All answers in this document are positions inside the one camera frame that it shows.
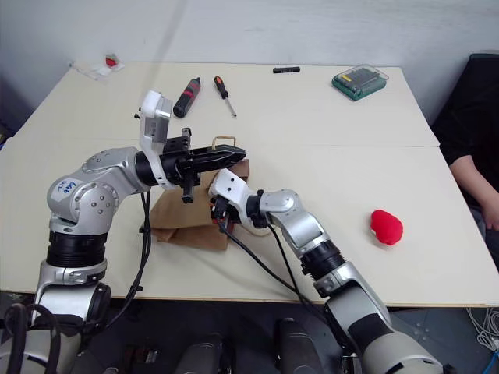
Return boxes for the orange black handled screwdriver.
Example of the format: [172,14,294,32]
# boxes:
[212,76,238,119]

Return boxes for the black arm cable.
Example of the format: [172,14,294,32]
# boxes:
[218,217,332,316]
[104,189,154,326]

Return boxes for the red plush toy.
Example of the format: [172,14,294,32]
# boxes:
[369,209,405,248]

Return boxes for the dark rounded shape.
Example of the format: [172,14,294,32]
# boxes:
[177,330,226,374]
[274,317,327,374]

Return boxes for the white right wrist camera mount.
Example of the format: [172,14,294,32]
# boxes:
[207,168,251,208]

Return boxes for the white cable bundle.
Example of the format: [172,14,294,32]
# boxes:
[465,306,499,354]

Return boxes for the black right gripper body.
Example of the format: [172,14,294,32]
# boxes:
[211,195,240,231]

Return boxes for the black red electric screwdriver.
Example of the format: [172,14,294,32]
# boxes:
[172,76,203,119]

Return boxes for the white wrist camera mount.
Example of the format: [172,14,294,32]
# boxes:
[138,90,175,191]
[207,168,251,208]

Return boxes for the brown paper bag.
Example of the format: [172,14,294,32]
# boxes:
[150,134,251,253]

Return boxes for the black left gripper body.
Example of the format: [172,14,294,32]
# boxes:
[161,126,203,204]

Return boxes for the green screwdriver bit case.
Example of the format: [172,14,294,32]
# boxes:
[331,63,391,103]

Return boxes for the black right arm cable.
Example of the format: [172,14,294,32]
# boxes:
[218,217,332,316]

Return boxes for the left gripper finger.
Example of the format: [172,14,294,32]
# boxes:
[189,143,247,161]
[190,156,245,171]

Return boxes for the clear plastic bag, red item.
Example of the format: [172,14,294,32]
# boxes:
[69,51,126,83]

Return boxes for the person's bare hand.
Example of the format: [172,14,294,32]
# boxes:
[483,194,499,232]

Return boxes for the person in black clothing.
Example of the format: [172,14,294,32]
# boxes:
[430,52,499,235]

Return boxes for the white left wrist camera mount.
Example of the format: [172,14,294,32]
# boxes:
[138,90,175,191]

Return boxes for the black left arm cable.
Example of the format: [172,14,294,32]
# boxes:
[104,189,154,326]

